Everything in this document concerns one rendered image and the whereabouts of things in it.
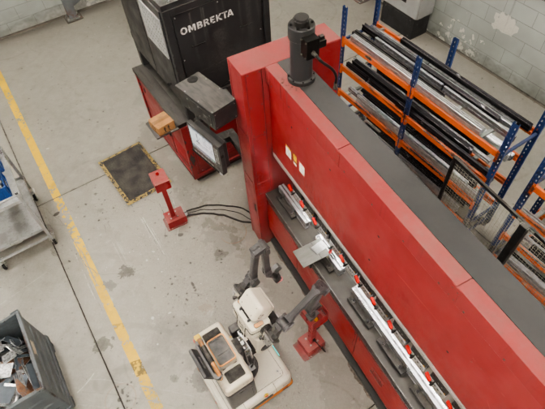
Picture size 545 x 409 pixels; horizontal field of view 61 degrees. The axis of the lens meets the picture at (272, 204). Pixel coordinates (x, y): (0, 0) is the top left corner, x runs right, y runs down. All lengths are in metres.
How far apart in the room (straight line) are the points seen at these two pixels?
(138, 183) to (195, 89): 2.32
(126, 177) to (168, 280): 1.62
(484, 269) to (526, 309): 0.26
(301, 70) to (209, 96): 0.93
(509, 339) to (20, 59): 7.98
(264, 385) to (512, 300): 2.41
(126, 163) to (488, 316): 4.89
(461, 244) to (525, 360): 0.61
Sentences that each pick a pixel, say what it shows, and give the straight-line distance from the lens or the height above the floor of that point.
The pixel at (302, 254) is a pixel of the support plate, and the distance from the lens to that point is 3.92.
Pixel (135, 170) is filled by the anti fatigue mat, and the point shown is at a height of 0.02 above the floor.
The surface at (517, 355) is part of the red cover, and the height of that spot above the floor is 2.30.
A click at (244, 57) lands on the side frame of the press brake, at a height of 2.30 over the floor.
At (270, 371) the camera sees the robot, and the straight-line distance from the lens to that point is 4.29.
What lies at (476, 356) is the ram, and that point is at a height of 1.95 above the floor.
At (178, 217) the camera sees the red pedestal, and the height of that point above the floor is 0.12.
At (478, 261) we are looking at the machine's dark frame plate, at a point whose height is 2.30.
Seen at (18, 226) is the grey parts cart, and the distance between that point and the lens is 5.76.
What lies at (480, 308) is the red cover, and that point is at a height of 2.30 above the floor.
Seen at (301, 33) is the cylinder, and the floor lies 2.71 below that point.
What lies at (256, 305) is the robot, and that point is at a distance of 3.30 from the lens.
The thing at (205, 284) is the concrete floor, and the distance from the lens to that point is 5.00.
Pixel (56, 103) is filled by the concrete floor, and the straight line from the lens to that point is 7.60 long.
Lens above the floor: 4.38
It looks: 53 degrees down
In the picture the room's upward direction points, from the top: 5 degrees counter-clockwise
